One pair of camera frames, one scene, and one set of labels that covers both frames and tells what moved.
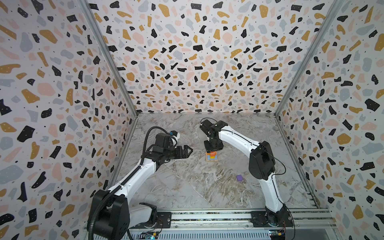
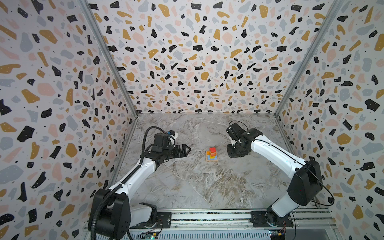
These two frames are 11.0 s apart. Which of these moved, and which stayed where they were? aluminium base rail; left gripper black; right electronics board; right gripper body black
Moved: right gripper body black
Stayed: right electronics board; aluminium base rail; left gripper black
